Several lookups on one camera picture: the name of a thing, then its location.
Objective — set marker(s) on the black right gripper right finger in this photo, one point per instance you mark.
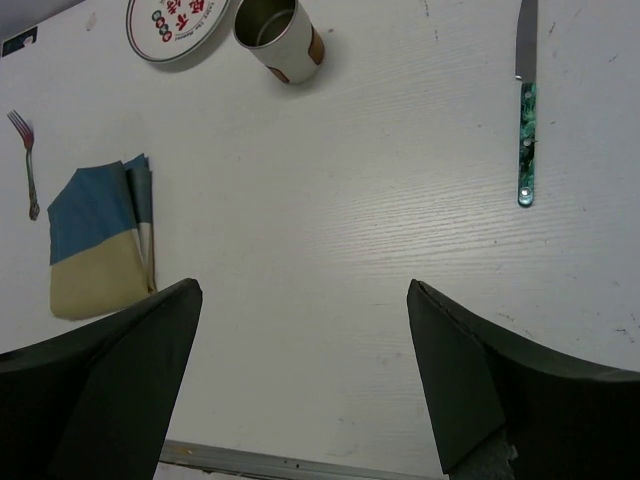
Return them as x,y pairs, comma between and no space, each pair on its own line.
505,407

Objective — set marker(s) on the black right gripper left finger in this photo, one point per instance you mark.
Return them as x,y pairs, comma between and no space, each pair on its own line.
96,402

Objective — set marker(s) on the blue and beige placemat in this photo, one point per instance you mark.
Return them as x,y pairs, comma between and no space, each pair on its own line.
102,240

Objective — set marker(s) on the silver fork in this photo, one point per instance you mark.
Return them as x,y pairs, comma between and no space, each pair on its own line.
27,135

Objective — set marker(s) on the white plate with red characters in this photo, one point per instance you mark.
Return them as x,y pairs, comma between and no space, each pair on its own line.
164,31

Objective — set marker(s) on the knife with green handle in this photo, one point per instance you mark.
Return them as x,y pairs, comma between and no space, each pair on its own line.
525,73

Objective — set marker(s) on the metal cup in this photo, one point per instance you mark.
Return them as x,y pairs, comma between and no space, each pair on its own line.
280,34

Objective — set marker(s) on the blue corner sticker left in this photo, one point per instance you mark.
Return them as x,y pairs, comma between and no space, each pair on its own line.
19,41

